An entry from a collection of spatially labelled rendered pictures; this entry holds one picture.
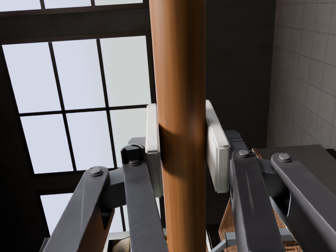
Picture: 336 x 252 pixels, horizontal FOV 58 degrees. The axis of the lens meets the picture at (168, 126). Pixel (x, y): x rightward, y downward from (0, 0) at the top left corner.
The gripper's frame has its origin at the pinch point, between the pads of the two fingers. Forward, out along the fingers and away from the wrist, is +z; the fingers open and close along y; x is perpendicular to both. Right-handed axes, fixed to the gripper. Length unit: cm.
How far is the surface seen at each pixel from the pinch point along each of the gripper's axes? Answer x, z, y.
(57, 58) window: -52, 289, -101
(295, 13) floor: -19, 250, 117
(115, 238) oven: -153, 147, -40
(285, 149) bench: -98, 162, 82
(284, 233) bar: -94, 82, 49
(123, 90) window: -89, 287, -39
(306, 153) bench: -98, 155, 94
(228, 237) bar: -94, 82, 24
